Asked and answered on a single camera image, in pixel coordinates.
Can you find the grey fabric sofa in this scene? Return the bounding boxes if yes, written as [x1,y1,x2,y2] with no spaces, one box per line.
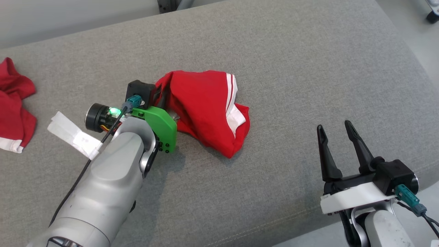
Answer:
[0,0,439,247]

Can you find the black right cable teal connector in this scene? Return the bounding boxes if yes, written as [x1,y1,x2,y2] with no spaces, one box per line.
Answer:
[394,185,439,238]

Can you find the grey metal post with bracket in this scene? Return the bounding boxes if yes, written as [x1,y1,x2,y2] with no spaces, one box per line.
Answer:
[157,0,198,14]

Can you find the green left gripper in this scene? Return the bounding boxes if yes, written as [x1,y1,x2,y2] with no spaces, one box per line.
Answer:
[132,84,178,154]

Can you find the white tape label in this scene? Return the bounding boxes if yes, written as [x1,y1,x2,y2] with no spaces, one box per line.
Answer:
[47,111,103,160]

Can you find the red Bulls 23 jersey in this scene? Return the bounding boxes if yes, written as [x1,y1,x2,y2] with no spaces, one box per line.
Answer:
[154,70,251,159]

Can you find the red shorts with white trim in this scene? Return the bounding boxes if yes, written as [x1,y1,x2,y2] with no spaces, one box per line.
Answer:
[0,57,37,153]

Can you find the black caster wheel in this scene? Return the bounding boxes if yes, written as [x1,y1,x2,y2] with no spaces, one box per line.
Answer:
[413,0,439,24]

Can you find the black cylinder with green light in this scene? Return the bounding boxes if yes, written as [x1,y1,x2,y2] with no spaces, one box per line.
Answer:
[85,103,123,133]

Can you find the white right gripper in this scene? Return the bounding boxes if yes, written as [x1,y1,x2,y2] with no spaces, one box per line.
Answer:
[317,120,393,215]

